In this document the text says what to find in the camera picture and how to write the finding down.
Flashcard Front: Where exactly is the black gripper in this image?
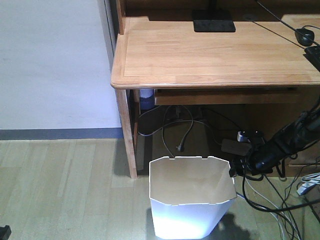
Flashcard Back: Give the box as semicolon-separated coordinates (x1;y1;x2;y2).
229;157;252;177

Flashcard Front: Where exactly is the white trash bin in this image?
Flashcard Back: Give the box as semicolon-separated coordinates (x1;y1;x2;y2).
149;156;237;240

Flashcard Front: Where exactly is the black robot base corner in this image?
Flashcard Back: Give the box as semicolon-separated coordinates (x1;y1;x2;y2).
0;225;12;240

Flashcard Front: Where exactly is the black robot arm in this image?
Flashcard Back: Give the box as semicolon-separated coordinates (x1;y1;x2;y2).
229;100;320;178

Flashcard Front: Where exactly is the black power strip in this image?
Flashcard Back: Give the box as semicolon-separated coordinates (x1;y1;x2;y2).
221;139;252;156

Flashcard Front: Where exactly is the white power strip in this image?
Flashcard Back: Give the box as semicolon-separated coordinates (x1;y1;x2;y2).
296;172;320;196

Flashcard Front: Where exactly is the wooden keyboard drawer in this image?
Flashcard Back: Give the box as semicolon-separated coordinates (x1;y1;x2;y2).
154;87;302;106

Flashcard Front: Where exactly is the white bottle under desk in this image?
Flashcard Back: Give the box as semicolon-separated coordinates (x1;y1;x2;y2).
139;89;155;110

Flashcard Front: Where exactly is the black keyboard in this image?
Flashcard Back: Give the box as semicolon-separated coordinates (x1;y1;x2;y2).
304;45;320;69

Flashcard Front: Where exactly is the black computer mouse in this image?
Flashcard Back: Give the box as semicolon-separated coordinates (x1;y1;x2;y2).
294;28;315;47

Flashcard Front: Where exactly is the wooden desk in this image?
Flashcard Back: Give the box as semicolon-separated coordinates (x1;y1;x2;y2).
111;0;320;178

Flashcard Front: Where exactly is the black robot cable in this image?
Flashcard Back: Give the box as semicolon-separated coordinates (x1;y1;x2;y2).
241;172;320;213

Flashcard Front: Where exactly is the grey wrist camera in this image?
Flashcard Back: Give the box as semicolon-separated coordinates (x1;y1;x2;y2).
236;131;248;143

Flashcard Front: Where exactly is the grey loose power cable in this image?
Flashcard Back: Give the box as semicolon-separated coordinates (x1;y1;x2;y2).
137;104;210;159

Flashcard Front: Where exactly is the black monitor cable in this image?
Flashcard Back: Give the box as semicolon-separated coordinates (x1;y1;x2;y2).
254;0;301;32

